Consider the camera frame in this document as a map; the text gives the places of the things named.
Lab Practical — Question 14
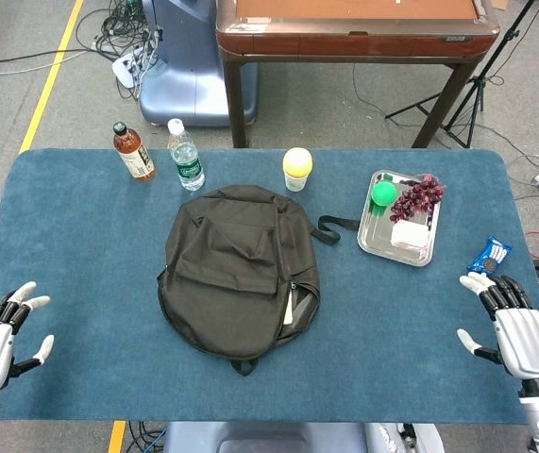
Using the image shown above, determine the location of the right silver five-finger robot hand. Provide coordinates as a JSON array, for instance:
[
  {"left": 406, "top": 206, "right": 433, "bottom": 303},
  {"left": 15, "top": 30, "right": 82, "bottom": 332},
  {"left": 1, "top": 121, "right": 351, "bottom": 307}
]
[{"left": 456, "top": 272, "right": 539, "bottom": 381}]

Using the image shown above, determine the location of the black fabric backpack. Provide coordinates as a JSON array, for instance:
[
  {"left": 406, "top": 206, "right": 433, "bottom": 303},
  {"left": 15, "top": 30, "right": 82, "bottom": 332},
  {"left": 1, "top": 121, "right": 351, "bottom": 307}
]
[{"left": 157, "top": 184, "right": 361, "bottom": 378}]

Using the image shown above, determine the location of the blue cookie pack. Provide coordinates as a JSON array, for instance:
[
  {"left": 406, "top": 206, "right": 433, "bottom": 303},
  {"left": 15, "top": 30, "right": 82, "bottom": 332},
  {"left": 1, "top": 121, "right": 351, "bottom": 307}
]
[{"left": 466, "top": 235, "right": 513, "bottom": 276}]

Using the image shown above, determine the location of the blue carpet table mat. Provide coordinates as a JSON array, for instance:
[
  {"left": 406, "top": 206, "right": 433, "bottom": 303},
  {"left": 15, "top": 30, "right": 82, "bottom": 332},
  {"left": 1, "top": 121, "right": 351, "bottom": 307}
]
[{"left": 0, "top": 148, "right": 539, "bottom": 425}]

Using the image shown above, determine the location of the white rectangular block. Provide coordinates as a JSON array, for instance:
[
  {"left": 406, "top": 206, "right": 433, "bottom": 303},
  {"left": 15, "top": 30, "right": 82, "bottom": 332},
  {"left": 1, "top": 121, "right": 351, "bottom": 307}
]
[{"left": 390, "top": 221, "right": 429, "bottom": 250}]

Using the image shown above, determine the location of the bunch of red grapes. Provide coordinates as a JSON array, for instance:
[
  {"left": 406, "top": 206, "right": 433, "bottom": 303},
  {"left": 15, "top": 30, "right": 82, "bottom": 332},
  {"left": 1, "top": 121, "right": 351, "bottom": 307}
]
[{"left": 389, "top": 174, "right": 446, "bottom": 225}]

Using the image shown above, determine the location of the silver metal tray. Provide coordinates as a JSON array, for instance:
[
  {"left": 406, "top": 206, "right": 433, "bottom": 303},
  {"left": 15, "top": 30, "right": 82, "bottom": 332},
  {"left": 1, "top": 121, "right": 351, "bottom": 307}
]
[{"left": 357, "top": 169, "right": 443, "bottom": 268}]

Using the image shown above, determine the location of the green ball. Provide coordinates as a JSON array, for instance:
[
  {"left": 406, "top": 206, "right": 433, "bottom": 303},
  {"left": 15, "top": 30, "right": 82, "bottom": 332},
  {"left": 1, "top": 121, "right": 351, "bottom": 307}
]
[{"left": 371, "top": 181, "right": 399, "bottom": 208}]

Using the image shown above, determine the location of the amber tea bottle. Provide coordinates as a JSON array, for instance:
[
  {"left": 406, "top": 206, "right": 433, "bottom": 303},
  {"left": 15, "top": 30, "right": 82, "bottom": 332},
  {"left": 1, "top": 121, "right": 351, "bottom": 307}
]
[{"left": 111, "top": 121, "right": 156, "bottom": 182}]

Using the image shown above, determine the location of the black tripod stand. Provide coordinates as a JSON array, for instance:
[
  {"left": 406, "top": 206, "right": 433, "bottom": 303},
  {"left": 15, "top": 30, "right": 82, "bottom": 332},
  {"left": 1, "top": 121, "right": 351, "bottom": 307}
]
[{"left": 384, "top": 0, "right": 539, "bottom": 150}]

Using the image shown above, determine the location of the clear water bottle green label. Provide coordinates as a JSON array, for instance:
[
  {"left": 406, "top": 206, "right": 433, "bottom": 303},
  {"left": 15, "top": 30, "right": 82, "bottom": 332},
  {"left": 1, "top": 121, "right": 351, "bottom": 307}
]
[{"left": 166, "top": 118, "right": 207, "bottom": 192}]

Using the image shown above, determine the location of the grey robot torso base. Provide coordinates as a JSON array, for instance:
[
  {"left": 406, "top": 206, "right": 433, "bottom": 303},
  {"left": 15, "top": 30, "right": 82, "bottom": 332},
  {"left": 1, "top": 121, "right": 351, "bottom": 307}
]
[{"left": 162, "top": 421, "right": 445, "bottom": 453}]

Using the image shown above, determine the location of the white power strip with plugs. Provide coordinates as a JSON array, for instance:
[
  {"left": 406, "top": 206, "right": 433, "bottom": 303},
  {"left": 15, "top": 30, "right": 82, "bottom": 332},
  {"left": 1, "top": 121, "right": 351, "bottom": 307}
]
[{"left": 110, "top": 50, "right": 151, "bottom": 90}]

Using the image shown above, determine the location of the brown mahjong table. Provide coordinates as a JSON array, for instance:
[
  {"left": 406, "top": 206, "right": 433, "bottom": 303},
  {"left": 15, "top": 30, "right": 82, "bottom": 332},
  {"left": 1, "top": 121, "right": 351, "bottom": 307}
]
[{"left": 215, "top": 0, "right": 501, "bottom": 150}]

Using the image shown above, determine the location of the blue-grey machine pedestal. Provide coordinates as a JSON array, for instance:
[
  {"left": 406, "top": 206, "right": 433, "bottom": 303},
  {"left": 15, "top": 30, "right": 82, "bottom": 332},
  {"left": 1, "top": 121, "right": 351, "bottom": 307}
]
[{"left": 138, "top": 0, "right": 260, "bottom": 127}]

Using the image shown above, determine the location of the tangled black cable bundle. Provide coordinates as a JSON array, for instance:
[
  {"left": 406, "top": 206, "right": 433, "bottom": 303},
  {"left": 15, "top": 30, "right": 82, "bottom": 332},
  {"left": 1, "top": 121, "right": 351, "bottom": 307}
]
[{"left": 75, "top": 0, "right": 160, "bottom": 100}]

